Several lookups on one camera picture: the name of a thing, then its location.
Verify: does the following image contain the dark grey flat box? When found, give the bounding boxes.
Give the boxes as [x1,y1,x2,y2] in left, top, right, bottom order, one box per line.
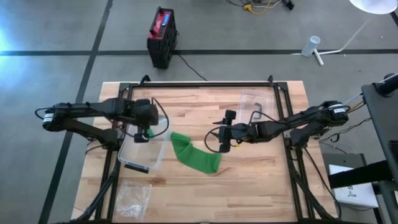
[320,152,369,175]

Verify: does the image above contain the clear plastic bin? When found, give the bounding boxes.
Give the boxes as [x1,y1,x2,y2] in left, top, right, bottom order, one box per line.
[117,114,172,174]

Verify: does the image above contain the clear plastic lid black handle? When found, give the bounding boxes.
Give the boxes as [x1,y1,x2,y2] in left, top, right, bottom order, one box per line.
[238,89,275,125]

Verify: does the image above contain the light green bandage strip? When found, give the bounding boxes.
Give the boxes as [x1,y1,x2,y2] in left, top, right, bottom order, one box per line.
[170,131,223,175]

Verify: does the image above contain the black floor cable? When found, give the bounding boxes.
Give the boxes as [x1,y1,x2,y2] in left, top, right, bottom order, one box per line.
[176,52,208,82]

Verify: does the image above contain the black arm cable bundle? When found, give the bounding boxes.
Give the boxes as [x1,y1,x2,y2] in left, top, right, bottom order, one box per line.
[74,166,121,222]
[287,148,342,220]

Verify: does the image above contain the black looped gripper cable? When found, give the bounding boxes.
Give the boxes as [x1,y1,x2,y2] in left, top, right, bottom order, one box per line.
[151,97,171,138]
[204,126,225,154]

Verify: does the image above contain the dark grey cart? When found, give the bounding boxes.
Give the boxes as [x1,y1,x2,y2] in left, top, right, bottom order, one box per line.
[328,72,398,224]

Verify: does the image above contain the white floor lamp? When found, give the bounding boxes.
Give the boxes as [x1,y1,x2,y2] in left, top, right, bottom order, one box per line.
[291,0,398,67]

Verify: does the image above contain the black aluminium table frame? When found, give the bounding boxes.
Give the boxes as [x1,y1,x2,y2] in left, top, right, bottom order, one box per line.
[95,74,315,224]

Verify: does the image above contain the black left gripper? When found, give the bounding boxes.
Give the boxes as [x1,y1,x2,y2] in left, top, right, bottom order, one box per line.
[132,98,160,144]

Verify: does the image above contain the tangled yellow and black cables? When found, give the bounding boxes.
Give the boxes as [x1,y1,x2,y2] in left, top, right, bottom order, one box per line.
[224,0,282,16]

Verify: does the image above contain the white cardboard box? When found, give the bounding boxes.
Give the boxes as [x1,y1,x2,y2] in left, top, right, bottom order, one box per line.
[328,164,379,208]

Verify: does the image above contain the red and black battery crate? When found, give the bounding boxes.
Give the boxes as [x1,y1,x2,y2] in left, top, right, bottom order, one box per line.
[146,6,179,70]

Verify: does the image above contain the flat clear plastic bag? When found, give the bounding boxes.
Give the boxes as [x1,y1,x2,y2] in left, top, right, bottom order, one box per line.
[114,181,152,222]

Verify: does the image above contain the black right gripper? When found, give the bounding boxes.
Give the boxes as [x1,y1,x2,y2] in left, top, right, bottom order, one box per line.
[212,109,249,154]

